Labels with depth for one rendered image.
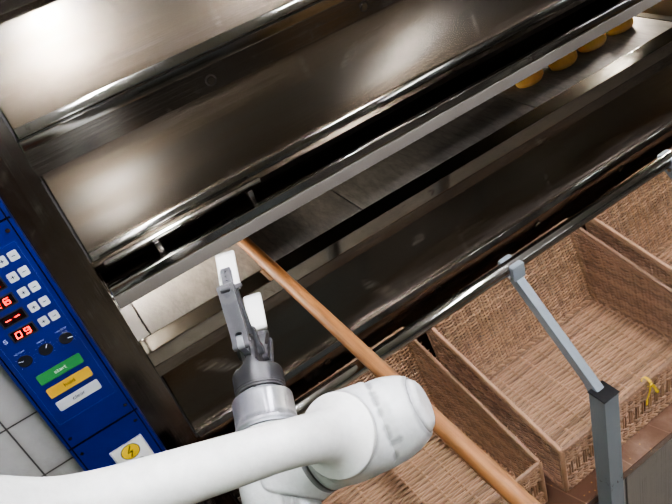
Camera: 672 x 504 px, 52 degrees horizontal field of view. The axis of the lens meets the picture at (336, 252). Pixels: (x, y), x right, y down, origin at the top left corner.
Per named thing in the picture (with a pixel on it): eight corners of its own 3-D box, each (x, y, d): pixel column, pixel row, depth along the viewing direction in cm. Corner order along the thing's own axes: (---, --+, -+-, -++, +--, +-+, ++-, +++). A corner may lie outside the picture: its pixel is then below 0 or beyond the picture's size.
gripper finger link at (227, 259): (222, 295, 103) (220, 292, 102) (216, 257, 107) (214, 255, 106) (241, 289, 103) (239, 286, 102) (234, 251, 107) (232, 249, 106)
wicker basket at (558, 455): (434, 387, 197) (415, 317, 181) (573, 286, 214) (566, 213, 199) (567, 497, 160) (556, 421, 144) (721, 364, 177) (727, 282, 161)
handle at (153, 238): (118, 288, 125) (117, 286, 127) (271, 202, 135) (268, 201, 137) (102, 261, 123) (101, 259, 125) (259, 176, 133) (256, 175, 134)
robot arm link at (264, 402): (248, 451, 101) (241, 413, 104) (307, 432, 100) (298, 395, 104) (226, 431, 93) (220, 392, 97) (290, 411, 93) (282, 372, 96)
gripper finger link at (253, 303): (266, 326, 113) (268, 328, 114) (259, 291, 117) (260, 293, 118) (249, 332, 113) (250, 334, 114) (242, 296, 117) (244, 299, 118)
